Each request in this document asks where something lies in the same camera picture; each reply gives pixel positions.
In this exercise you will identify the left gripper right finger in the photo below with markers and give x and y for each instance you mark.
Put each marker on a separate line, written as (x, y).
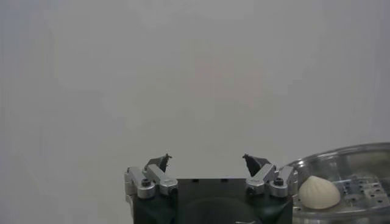
(265, 179)

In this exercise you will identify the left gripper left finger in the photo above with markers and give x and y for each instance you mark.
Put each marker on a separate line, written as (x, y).
(152, 179)

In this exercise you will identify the white steamed baozi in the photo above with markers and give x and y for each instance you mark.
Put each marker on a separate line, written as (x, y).
(318, 193)

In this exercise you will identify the stainless steel steamer basket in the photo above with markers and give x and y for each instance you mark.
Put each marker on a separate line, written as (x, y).
(362, 170)

